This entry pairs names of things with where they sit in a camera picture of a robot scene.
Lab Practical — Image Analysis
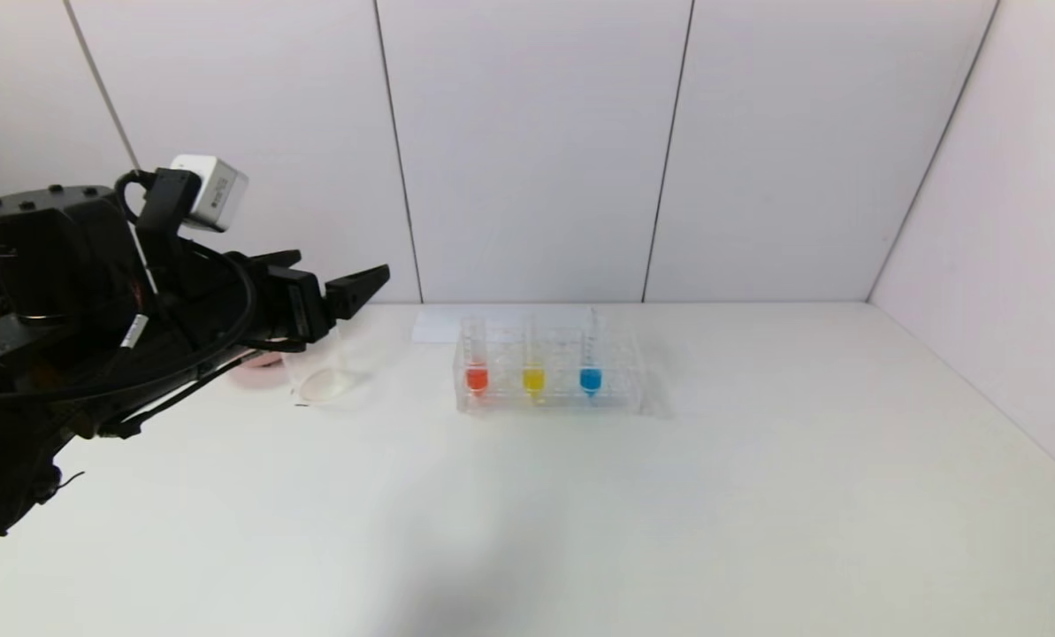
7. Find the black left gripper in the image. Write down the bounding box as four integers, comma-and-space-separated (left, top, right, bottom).
178, 249, 391, 353

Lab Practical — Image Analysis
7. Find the test tube with red pigment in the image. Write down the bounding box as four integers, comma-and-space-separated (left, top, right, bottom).
463, 315, 492, 397

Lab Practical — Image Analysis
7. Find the clear glass beaker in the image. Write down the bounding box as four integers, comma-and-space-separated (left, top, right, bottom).
279, 323, 356, 406

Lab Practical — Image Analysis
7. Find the test tube with yellow pigment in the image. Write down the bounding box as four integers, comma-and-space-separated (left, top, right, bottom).
521, 315, 548, 401

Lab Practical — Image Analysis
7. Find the test tube with blue pigment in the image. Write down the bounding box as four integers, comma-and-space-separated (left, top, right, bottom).
578, 306, 604, 400

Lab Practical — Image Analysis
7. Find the clear acrylic test tube rack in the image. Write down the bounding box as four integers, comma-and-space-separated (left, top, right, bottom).
454, 326, 646, 416

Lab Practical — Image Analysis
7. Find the pink bowl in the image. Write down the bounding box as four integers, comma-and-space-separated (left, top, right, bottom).
229, 350, 287, 390

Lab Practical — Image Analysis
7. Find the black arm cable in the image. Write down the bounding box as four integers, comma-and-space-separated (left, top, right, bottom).
0, 241, 259, 410

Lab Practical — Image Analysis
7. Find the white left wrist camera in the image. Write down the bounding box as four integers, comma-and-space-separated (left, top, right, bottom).
170, 154, 250, 234

